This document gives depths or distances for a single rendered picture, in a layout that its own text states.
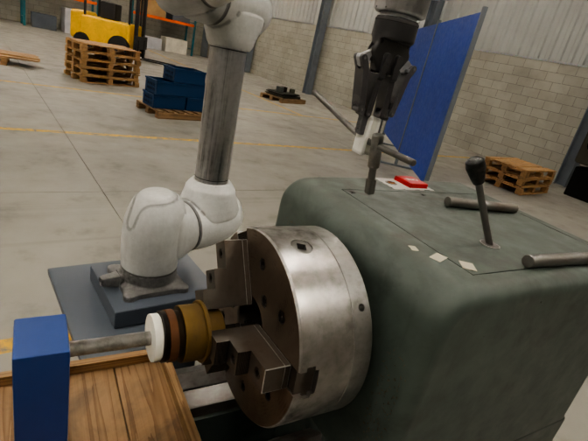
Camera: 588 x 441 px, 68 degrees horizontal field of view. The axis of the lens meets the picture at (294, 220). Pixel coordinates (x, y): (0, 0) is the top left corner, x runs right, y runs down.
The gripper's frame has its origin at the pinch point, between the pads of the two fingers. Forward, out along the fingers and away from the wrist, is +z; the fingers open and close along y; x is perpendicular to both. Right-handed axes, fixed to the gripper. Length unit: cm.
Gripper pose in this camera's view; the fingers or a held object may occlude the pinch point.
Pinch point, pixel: (366, 135)
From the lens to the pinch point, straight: 83.8
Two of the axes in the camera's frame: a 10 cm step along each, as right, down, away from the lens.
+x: 4.7, 4.2, -7.8
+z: -2.1, 9.1, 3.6
